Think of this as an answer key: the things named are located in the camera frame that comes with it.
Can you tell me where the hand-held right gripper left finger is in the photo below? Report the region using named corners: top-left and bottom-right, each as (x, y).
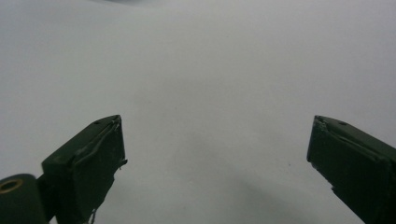
top-left (41, 114), bottom-right (128, 224)

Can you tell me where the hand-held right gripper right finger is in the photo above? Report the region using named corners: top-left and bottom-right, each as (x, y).
top-left (306, 115), bottom-right (396, 224)

